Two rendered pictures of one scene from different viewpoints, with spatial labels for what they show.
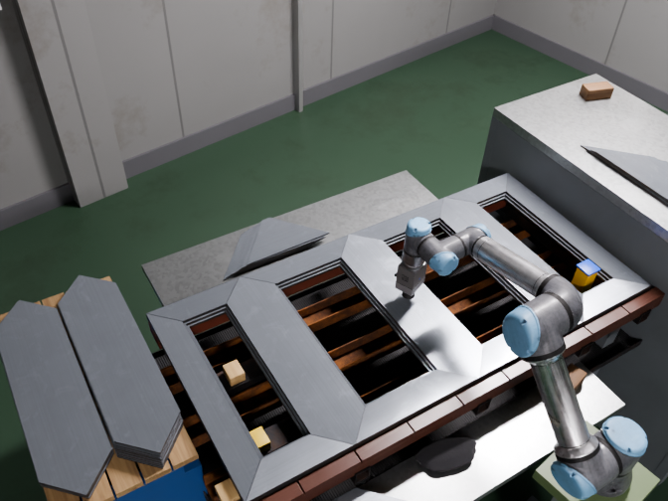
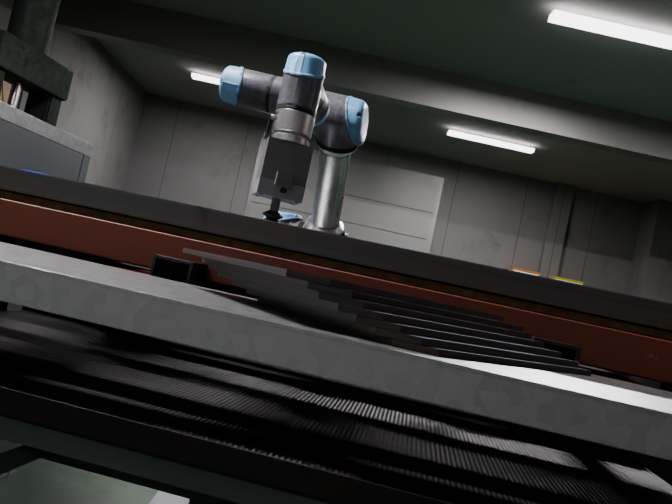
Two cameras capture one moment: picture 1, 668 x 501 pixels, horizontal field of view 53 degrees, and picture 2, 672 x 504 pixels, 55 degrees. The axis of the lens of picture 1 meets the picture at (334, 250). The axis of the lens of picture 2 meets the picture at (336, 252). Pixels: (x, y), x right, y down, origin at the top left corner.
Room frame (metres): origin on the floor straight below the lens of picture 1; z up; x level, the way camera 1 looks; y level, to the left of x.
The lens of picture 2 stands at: (2.32, 0.61, 0.79)
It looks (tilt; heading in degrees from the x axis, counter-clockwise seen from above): 3 degrees up; 221
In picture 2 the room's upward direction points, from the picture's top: 12 degrees clockwise
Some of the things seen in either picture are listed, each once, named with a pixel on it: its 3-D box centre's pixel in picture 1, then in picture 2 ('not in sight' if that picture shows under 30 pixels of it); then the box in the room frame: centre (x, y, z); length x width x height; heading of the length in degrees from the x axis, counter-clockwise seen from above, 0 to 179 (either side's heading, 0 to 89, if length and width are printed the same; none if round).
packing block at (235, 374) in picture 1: (234, 372); not in sight; (1.22, 0.29, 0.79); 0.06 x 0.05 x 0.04; 33
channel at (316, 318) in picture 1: (373, 291); not in sight; (1.67, -0.15, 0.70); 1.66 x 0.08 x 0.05; 123
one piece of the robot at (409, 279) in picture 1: (409, 269); (283, 167); (1.52, -0.25, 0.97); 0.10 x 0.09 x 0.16; 56
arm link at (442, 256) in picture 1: (442, 253); (301, 101); (1.44, -0.32, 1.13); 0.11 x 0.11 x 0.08; 34
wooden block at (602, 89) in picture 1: (596, 90); not in sight; (2.54, -1.09, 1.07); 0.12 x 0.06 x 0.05; 105
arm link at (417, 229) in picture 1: (417, 237); (301, 86); (1.51, -0.26, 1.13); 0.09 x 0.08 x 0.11; 34
